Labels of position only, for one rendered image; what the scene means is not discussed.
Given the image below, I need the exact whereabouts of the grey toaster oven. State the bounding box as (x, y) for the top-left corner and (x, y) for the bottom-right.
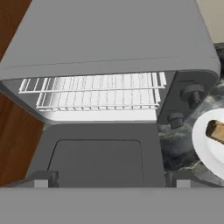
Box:
(0, 0), (221, 126)

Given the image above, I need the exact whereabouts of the large dark grey oven knob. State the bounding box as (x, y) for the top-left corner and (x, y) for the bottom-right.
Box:
(179, 83), (206, 110)

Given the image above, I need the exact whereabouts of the white wire oven rack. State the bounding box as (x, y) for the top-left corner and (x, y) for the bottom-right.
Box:
(18, 71), (168, 95)
(35, 88), (162, 112)

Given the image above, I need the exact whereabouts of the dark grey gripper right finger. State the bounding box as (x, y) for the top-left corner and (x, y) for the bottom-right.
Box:
(167, 169), (222, 189)

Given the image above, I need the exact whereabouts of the brown baguette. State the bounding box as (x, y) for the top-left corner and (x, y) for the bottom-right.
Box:
(205, 118), (224, 145)

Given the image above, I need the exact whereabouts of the small dark grey oven knob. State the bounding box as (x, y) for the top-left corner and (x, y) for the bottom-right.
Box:
(167, 111), (186, 130)

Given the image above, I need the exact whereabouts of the white plate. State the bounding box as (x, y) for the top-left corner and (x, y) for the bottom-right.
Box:
(192, 108), (224, 180)

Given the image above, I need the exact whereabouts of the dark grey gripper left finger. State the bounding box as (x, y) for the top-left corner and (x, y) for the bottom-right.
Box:
(8, 171), (60, 189)

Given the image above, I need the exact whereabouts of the grey toaster oven door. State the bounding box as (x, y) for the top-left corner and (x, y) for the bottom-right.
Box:
(24, 122), (167, 189)

